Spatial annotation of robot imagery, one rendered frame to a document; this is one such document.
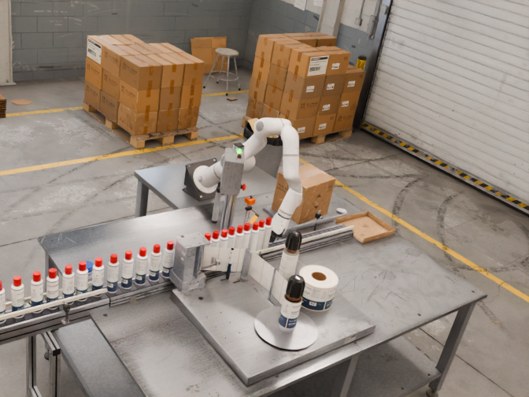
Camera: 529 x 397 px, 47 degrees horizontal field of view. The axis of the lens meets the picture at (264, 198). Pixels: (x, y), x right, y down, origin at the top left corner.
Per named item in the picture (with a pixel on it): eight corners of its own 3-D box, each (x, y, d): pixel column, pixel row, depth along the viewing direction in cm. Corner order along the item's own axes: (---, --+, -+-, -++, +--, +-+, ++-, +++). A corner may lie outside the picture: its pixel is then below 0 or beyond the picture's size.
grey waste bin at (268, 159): (254, 198, 595) (264, 140, 566) (227, 179, 622) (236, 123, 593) (286, 191, 622) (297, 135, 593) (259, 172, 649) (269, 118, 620)
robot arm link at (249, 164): (211, 161, 390) (233, 149, 372) (234, 161, 402) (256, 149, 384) (215, 179, 388) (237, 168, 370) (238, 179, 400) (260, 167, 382)
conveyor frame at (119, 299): (109, 307, 292) (109, 299, 290) (99, 294, 299) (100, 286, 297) (352, 238, 390) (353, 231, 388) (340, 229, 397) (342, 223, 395)
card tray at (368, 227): (362, 243, 386) (364, 238, 384) (334, 223, 403) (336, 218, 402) (393, 234, 404) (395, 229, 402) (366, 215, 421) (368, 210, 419)
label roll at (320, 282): (287, 300, 312) (293, 276, 306) (304, 282, 329) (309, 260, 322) (322, 317, 305) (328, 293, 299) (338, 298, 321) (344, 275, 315)
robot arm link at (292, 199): (282, 206, 352) (277, 208, 344) (293, 186, 349) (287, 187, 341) (294, 213, 350) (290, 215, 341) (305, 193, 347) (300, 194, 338)
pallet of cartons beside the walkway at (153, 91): (198, 139, 700) (209, 63, 659) (135, 150, 645) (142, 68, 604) (142, 102, 773) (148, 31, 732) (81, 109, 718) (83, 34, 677)
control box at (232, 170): (220, 194, 315) (224, 160, 306) (220, 179, 330) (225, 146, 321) (238, 196, 316) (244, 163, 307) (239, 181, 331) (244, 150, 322)
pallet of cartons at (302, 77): (286, 153, 708) (305, 56, 655) (239, 126, 759) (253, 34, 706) (352, 138, 786) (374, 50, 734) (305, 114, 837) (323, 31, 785)
